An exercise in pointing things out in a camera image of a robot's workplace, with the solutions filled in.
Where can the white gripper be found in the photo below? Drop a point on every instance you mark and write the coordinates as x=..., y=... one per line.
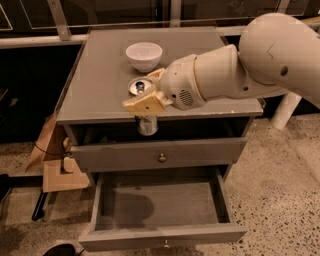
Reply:
x=180, y=81

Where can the redbull can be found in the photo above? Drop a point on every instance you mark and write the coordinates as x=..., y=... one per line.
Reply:
x=147, y=126

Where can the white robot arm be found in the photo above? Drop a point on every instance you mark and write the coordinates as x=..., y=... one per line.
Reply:
x=275, y=52

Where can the grey drawer cabinet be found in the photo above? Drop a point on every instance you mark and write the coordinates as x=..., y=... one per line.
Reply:
x=92, y=111

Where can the grey top drawer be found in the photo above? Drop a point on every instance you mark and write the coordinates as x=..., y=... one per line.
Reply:
x=158, y=155

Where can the grey open middle drawer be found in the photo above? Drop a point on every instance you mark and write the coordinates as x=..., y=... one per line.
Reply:
x=160, y=209

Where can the white ceramic bowl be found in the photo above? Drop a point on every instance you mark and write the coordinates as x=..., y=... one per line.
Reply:
x=144, y=56

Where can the brown cardboard pieces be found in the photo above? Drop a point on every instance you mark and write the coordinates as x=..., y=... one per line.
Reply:
x=52, y=152

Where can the black shoe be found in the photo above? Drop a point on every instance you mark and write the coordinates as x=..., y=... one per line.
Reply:
x=65, y=249

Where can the metal railing frame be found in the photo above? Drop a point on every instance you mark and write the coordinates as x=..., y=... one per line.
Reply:
x=65, y=18

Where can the white diagonal post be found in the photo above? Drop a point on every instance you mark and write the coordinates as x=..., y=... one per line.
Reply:
x=285, y=110

